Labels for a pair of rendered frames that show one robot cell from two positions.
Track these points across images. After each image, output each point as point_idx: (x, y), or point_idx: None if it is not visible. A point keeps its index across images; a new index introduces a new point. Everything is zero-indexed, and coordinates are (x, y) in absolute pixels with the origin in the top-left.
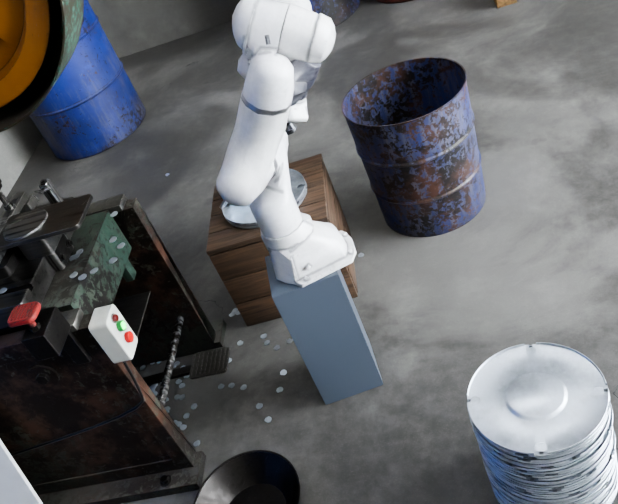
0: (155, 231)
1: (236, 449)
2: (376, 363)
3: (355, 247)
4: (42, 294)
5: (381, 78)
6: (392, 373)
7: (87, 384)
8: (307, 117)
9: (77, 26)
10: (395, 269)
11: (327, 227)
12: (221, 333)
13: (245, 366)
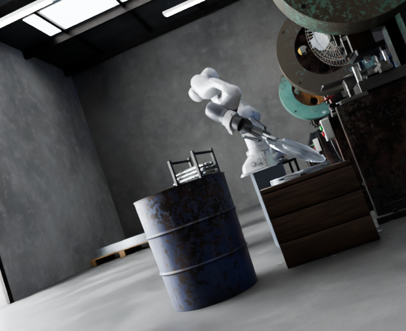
0: (344, 130)
1: None
2: (276, 243)
3: (284, 264)
4: None
5: (185, 192)
6: (270, 247)
7: None
8: (229, 132)
9: (297, 15)
10: (258, 266)
11: (244, 163)
12: (374, 218)
13: None
